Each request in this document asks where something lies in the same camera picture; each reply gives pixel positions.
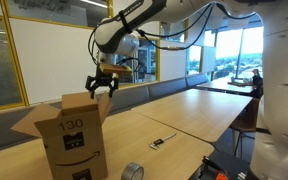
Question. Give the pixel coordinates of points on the grey duct tape roll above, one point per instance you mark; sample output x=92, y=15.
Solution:
x=132, y=171

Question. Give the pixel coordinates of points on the silver digital caliper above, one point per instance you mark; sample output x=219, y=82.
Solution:
x=159, y=142

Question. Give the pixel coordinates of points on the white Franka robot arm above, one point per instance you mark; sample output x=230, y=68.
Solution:
x=284, y=83

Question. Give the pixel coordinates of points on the brown chair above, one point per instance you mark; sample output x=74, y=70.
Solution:
x=247, y=120

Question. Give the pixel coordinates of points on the black case with orange parts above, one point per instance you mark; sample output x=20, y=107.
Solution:
x=224, y=166

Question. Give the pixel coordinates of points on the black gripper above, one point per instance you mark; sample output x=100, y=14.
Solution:
x=104, y=79

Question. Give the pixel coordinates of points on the grey upholstered bench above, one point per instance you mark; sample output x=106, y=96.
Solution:
x=164, y=87

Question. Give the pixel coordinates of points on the seated person in dark clothes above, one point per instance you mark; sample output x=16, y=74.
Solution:
x=257, y=81

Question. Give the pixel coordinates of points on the brown cardboard shipping box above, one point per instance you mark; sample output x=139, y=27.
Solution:
x=74, y=140

